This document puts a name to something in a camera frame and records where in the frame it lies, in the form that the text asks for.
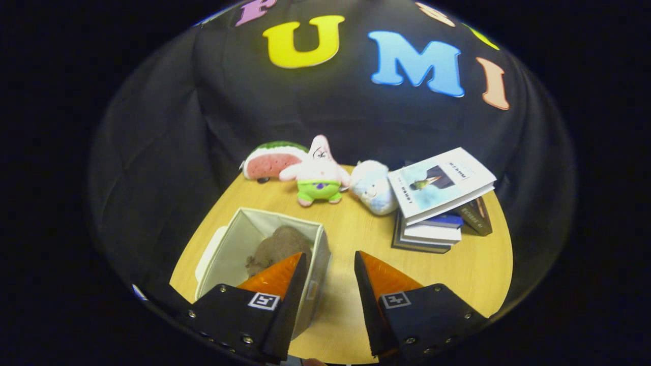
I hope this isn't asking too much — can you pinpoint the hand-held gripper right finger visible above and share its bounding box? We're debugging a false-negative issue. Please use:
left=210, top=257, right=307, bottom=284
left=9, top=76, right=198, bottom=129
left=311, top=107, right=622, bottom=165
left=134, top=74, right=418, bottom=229
left=354, top=250, right=491, bottom=361

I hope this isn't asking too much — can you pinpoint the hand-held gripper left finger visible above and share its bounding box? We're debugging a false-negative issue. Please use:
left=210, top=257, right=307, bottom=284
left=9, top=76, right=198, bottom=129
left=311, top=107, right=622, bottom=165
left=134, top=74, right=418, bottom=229
left=174, top=252, right=308, bottom=364

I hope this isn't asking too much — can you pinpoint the grey fabric storage box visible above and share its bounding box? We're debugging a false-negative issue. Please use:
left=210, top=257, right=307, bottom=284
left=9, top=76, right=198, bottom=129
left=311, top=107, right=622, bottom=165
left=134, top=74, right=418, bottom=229
left=195, top=207, right=332, bottom=340

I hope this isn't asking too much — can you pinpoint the dark grey book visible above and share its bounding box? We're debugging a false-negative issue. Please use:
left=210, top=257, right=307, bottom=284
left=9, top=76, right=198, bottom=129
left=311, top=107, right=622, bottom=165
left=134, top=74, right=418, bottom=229
left=391, top=209, right=453, bottom=254

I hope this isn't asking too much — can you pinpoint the blue cover book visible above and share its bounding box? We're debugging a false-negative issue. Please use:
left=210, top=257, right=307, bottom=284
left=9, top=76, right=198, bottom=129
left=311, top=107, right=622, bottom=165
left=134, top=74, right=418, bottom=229
left=420, top=213, right=464, bottom=229

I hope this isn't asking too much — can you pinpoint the black cover book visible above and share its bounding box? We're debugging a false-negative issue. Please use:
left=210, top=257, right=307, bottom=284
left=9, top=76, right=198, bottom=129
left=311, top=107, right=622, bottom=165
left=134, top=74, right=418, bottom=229
left=455, top=196, right=493, bottom=237

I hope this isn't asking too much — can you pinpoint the white cover book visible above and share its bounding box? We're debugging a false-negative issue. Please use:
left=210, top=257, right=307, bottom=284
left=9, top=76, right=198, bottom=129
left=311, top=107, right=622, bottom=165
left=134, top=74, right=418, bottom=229
left=388, top=147, right=497, bottom=226

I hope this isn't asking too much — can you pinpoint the white and blue plush toy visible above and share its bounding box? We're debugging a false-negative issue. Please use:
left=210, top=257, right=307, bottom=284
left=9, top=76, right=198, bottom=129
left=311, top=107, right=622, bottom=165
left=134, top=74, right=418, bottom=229
left=349, top=160, right=400, bottom=216

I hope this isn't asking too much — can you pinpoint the watermelon slice plush toy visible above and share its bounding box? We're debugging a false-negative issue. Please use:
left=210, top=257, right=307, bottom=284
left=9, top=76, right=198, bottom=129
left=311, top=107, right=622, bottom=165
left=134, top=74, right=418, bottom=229
left=240, top=141, right=309, bottom=181

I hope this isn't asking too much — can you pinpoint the pink starfish plush toy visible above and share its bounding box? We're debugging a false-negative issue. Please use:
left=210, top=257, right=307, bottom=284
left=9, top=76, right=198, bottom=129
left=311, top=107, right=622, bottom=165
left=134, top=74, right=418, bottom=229
left=279, top=135, right=351, bottom=207

